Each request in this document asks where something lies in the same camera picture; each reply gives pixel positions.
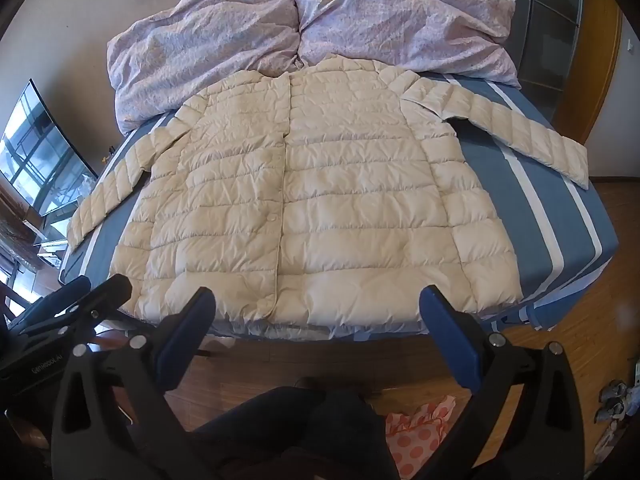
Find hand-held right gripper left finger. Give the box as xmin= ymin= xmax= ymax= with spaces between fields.
xmin=50 ymin=286 xmax=218 ymax=480

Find wooden framed glass door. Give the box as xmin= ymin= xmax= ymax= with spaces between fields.
xmin=477 ymin=0 xmax=624 ymax=161

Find cream puffer jacket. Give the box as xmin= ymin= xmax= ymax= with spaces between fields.
xmin=66 ymin=52 xmax=590 ymax=325

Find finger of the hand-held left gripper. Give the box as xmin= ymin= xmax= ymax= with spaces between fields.
xmin=7 ymin=276 xmax=92 ymax=330
xmin=20 ymin=274 xmax=134 ymax=347

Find lilac floral duvet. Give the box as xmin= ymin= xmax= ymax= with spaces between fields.
xmin=106 ymin=0 xmax=523 ymax=136

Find grey shoe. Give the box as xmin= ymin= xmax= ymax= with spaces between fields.
xmin=602 ymin=379 xmax=638 ymax=405
xmin=592 ymin=400 xmax=626 ymax=427

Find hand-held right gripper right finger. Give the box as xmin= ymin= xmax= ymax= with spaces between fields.
xmin=419 ymin=285 xmax=593 ymax=480

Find person's dark trouser legs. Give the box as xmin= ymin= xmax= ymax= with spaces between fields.
xmin=190 ymin=377 xmax=401 ymax=480

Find blue white striped bed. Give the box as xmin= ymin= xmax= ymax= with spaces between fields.
xmin=57 ymin=72 xmax=616 ymax=347

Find pink polka dot cloth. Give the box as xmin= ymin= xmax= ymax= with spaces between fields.
xmin=385 ymin=394 xmax=458 ymax=480

